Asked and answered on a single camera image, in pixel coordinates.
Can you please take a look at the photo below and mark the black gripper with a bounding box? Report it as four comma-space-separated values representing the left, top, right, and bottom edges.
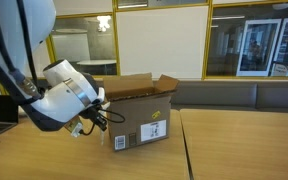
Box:
78, 105, 108, 132

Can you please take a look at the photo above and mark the brown cardboard shipping box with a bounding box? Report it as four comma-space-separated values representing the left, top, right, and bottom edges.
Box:
98, 72, 181, 153

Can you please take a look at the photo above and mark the grey laptop black screen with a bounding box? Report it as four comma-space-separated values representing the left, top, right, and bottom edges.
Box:
0, 94, 19, 143

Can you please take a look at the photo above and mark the grey upholstered bench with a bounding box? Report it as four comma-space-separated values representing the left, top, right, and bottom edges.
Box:
37, 79, 288, 113

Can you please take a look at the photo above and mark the large white wall panel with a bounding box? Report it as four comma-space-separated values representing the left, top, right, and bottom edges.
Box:
115, 5, 209, 80

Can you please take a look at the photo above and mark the yellow partition frame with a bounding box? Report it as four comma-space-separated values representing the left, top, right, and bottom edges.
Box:
0, 0, 288, 96

